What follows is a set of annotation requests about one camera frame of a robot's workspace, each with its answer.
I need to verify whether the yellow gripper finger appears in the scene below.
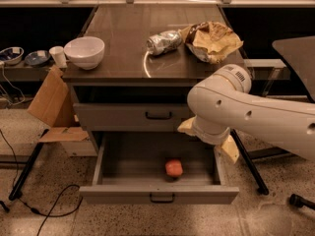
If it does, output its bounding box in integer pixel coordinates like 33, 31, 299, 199
220, 135, 239, 164
177, 117, 195, 137

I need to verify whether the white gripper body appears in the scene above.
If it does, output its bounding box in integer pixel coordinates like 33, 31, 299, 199
192, 116, 230, 145

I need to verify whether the red apple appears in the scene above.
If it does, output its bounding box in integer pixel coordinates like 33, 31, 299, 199
165, 159, 183, 178

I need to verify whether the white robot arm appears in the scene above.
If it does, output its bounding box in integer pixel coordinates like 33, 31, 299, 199
178, 64, 315, 161

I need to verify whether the grey drawer cabinet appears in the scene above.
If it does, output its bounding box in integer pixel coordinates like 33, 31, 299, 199
61, 4, 254, 155

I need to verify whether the open grey middle drawer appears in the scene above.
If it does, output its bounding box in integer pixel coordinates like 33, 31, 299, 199
80, 132, 239, 205

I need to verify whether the closed grey upper drawer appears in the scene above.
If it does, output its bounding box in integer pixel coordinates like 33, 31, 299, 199
74, 103, 192, 132

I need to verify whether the black table leg right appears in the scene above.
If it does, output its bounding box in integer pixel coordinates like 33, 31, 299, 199
230, 130, 269, 196

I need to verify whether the black table leg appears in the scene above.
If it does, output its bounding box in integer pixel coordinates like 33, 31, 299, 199
230, 130, 269, 196
9, 141, 44, 201

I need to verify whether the black caster wheel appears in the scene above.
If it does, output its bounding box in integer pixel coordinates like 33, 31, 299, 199
289, 194, 315, 210

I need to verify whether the crushed silver can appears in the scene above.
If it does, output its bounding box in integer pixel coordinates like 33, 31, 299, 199
146, 30, 182, 56

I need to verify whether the crumpled yellow chip bag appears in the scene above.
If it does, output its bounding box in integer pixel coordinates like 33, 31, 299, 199
179, 21, 243, 64

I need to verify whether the white bowl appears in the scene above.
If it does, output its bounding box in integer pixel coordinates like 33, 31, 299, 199
64, 36, 105, 70

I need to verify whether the brown cardboard box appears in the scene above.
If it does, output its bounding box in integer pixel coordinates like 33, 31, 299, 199
28, 65, 97, 156

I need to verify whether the white paper cup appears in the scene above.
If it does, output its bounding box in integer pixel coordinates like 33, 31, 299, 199
49, 46, 67, 68

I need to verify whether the small blue dish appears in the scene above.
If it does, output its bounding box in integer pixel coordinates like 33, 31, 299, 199
25, 50, 50, 67

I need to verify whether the black table leg left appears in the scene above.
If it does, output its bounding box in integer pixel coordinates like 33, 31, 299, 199
9, 141, 44, 201

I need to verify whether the blue patterned bowl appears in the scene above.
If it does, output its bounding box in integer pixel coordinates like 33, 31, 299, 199
0, 46, 24, 66

